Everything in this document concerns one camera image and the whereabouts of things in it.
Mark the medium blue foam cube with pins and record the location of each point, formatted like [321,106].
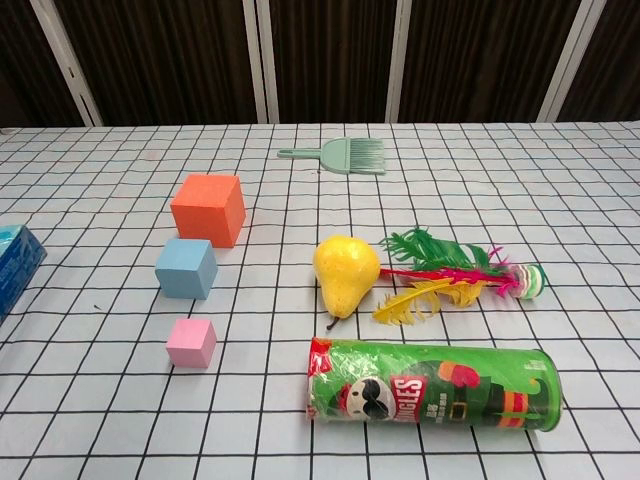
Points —
[182,272]

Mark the small pink foam cube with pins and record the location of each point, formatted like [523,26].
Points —
[187,345]

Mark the mint green hand brush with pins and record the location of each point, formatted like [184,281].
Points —
[340,155]

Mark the yellow pear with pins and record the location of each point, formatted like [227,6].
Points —
[345,275]

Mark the large orange foam cube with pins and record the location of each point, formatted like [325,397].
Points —
[200,215]

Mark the green Pringles can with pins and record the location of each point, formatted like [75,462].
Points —
[425,390]

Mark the checkered light blue tablecloth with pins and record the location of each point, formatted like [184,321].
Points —
[500,200]

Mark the colourful feather shuttlecock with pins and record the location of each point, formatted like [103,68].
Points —
[530,282]

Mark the blue cookie box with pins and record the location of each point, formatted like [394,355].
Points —
[15,265]

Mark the white double frame post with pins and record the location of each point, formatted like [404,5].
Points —
[265,75]

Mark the white narrow frame post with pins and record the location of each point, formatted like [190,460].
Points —
[397,75]

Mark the white slanted frame post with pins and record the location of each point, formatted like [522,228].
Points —
[570,65]
[70,75]

